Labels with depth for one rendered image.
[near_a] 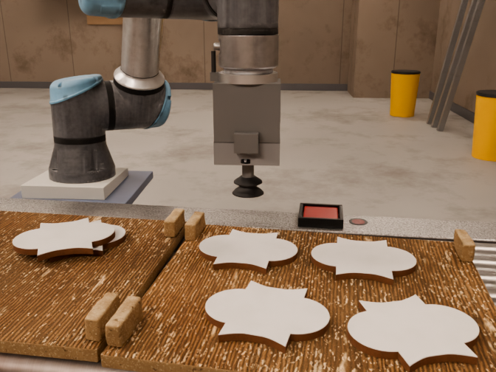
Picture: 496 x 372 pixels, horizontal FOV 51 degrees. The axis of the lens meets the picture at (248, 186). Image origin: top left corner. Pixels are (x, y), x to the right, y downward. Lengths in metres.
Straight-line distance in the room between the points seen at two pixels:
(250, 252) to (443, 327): 0.27
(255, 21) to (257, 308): 0.33
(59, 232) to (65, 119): 0.46
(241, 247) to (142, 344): 0.23
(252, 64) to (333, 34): 8.85
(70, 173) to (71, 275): 0.53
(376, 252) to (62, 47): 9.67
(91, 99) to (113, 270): 0.58
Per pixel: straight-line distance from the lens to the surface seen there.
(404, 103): 7.14
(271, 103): 0.65
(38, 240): 0.79
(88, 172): 1.22
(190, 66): 9.61
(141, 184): 1.28
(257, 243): 0.75
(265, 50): 0.64
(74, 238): 0.78
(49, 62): 10.36
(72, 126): 1.22
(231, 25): 0.64
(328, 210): 0.93
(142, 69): 1.19
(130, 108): 1.23
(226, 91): 0.65
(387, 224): 0.93
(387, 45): 8.76
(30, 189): 1.25
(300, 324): 0.57
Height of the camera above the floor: 1.25
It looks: 18 degrees down
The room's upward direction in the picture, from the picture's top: straight up
